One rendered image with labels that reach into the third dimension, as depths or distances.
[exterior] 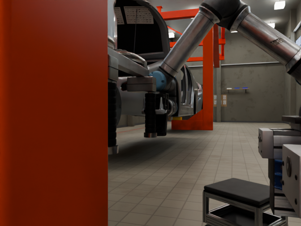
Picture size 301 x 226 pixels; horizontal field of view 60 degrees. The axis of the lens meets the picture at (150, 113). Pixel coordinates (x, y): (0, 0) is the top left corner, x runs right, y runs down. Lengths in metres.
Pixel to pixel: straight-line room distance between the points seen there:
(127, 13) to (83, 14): 3.89
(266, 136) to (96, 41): 0.72
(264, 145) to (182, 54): 0.43
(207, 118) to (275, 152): 3.45
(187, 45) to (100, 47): 0.72
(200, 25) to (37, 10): 0.84
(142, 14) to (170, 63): 3.14
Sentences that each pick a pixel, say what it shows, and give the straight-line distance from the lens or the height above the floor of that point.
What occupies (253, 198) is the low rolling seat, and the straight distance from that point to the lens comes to 1.66.
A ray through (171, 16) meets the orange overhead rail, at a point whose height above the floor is 3.25.
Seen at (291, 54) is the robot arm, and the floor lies 1.04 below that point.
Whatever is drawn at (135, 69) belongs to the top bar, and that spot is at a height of 0.96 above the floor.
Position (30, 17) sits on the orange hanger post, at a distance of 0.21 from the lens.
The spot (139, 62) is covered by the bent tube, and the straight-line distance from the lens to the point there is 0.84.
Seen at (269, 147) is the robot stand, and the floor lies 0.72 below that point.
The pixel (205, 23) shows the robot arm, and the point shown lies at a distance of 1.02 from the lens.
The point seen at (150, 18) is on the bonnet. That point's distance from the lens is 4.13.
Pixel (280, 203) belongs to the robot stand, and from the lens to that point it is 0.97.
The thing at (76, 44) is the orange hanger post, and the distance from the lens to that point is 0.26.
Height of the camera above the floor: 0.84
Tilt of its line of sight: level
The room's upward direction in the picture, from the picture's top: straight up
